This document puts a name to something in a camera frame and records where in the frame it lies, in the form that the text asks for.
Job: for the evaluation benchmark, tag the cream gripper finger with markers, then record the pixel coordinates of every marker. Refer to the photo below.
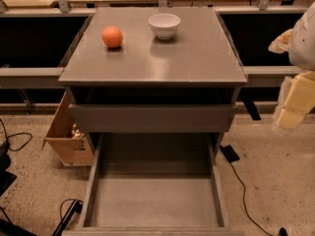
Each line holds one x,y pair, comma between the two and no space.
296,100
281,44

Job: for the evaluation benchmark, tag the grey drawer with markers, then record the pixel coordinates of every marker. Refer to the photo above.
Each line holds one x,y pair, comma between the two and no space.
154,185
153,118

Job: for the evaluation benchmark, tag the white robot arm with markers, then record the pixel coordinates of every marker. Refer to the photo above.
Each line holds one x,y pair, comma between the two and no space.
301,51

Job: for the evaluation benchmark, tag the grey drawer cabinet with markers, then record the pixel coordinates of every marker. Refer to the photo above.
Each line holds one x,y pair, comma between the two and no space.
178,46

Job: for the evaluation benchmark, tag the grey top drawer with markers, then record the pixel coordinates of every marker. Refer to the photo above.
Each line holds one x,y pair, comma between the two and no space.
153,118

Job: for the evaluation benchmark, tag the black power adapter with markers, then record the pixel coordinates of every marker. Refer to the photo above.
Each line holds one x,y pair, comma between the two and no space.
229,153

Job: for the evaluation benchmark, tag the white bowl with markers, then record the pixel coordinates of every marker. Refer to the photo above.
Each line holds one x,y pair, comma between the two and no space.
164,26

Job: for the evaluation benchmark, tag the orange fruit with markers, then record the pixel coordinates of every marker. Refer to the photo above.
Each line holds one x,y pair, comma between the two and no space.
112,37

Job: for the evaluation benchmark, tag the cardboard box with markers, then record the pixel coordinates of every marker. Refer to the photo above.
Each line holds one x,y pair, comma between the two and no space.
70,145

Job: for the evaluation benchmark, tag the black stand with cable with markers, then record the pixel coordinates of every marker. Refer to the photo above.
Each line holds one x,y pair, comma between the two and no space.
75,206

